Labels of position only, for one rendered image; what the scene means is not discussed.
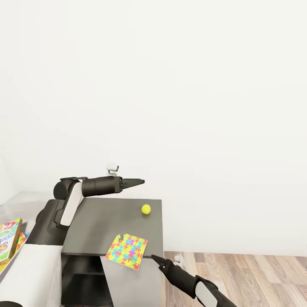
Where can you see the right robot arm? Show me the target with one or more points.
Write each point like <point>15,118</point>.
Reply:
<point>206,291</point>

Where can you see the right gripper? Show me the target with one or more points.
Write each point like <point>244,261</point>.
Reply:
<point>173,273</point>

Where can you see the jigsaw puzzle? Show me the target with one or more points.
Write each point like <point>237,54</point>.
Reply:
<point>127,252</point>
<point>21,239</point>

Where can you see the toy box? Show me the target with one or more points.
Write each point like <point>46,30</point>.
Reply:
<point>28,212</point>

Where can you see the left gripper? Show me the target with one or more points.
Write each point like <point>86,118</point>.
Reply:
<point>110,184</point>

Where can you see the tennis ball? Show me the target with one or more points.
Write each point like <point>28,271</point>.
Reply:
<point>146,209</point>

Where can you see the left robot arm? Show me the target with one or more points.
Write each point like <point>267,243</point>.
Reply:
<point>28,282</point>

